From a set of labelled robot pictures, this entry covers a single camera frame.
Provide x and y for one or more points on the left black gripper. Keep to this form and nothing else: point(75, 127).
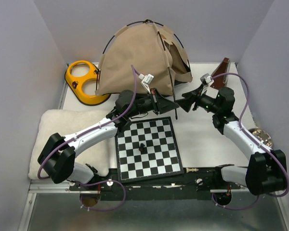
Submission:
point(160, 104)

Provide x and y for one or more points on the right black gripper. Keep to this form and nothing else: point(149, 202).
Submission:
point(190, 97)

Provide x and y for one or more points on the beige fabric pet tent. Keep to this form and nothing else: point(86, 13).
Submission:
point(142, 62)

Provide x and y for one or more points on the white fluffy cushion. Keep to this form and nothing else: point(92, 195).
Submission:
point(65, 122)

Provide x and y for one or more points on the steel pet bowl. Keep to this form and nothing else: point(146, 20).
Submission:
point(262, 136)

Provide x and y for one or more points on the black tent pole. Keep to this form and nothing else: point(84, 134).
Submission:
point(165, 57)
point(115, 48)

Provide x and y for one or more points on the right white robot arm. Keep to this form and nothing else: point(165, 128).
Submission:
point(266, 171)

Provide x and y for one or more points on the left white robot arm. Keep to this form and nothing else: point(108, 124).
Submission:
point(58, 157)

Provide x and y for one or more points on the black white chessboard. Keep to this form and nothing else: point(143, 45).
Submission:
point(161, 157)

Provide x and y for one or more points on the black chess piece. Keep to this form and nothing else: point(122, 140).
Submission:
point(142, 148)

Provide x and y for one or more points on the white chess piece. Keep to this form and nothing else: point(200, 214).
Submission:
point(191, 169)

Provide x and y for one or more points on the yellow double bowl holder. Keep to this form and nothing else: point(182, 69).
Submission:
point(77, 83)

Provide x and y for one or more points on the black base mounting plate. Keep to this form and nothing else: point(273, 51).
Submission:
point(193, 185)

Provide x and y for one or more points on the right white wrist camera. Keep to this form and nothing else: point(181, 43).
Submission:
point(206, 81)

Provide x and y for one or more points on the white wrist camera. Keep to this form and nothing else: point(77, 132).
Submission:
point(206, 81)
point(146, 80)

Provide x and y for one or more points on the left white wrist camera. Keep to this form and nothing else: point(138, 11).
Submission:
point(146, 80)

